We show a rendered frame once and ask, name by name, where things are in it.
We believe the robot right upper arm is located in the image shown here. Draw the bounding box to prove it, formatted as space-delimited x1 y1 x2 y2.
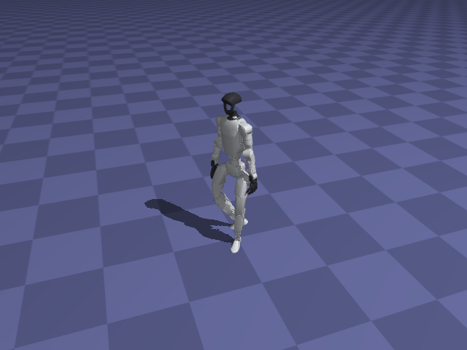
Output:
215 115 225 147

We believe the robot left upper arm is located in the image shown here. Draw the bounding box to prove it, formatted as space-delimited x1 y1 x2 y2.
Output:
239 122 252 159

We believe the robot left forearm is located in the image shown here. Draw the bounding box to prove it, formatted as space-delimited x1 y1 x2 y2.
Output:
246 150 258 180

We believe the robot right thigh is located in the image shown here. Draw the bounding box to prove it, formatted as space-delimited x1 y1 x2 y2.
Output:
212 163 229 205

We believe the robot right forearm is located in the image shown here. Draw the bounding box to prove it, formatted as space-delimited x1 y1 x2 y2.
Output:
211 143 223 165

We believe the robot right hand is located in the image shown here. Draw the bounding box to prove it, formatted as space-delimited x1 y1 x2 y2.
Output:
210 160 218 178

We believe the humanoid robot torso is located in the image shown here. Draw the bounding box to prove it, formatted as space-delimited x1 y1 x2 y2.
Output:
220 115 246 178

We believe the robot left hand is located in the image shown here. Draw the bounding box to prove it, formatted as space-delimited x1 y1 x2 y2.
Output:
246 175 258 195

